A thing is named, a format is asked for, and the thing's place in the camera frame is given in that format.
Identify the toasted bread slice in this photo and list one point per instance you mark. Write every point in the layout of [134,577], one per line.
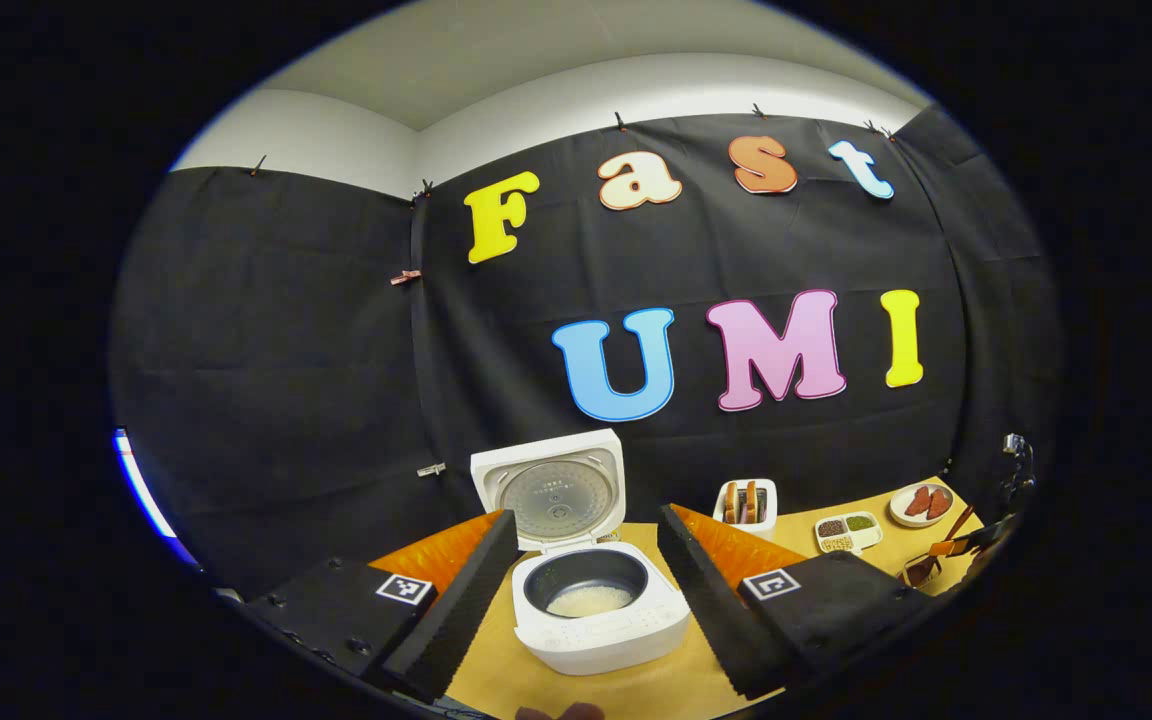
[751,501]
[731,502]

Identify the white rice cooker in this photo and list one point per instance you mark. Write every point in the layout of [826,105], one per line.
[596,630]

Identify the white toaster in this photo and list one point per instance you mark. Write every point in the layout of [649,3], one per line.
[746,530]

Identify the pink clothespin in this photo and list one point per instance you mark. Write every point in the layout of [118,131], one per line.
[405,277]

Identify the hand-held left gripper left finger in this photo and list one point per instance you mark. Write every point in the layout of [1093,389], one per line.
[461,610]

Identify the white clip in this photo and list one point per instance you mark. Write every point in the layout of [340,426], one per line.
[430,469]

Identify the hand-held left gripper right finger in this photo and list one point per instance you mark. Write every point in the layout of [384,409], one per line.
[701,610]

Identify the white divided bean dish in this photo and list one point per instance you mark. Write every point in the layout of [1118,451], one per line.
[848,532]

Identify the red meat slice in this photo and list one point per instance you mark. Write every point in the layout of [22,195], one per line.
[917,501]
[938,504]

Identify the black backdrop cloth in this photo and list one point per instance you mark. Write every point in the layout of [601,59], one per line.
[336,350]

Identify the white round plate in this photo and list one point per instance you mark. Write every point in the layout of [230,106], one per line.
[898,512]

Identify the brown wooden spoon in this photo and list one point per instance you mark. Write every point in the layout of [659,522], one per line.
[958,525]

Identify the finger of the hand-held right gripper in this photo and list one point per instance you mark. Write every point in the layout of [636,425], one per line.
[976,540]

